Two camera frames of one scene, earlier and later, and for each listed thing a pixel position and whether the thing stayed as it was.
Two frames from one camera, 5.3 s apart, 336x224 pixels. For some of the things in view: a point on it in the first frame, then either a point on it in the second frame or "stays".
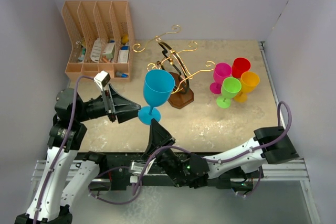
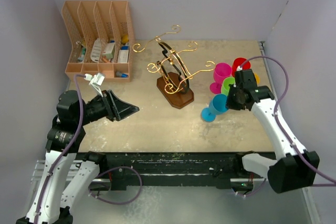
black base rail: (121, 169) stays
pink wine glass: (221, 71) stays
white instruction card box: (123, 55) stays
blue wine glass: (158, 86) -> (218, 106)
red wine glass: (240, 65) stays
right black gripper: (158, 137) -> (231, 104)
